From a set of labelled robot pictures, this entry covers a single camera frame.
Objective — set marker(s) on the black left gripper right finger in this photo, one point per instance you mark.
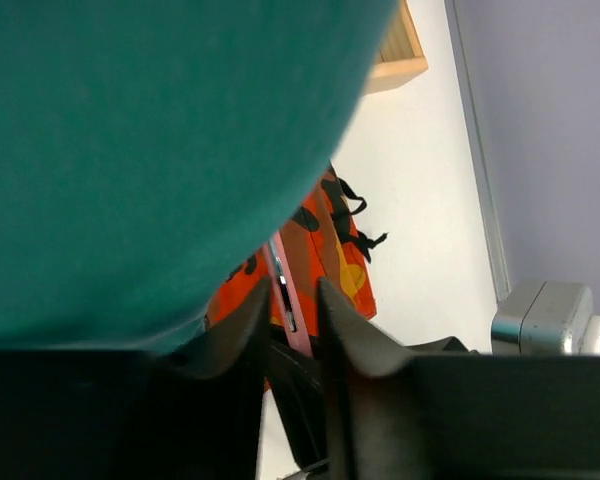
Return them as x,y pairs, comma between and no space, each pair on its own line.
378,415

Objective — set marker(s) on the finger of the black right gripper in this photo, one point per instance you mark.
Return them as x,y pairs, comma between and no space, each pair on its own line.
296,385

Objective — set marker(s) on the pink plastic hanger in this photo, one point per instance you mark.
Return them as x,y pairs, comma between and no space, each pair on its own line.
286,296

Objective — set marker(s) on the orange camouflage trousers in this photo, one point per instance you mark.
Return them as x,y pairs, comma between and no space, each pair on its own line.
321,240

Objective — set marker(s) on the wooden clothes rack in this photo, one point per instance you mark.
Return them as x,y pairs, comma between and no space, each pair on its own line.
400,58

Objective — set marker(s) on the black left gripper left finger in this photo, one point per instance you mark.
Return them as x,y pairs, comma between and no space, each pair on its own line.
211,394

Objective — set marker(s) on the aluminium right side rail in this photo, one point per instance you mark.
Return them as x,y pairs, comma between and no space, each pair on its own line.
493,238

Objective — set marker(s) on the teal t-shirt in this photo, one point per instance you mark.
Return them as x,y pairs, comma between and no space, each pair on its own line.
147,148

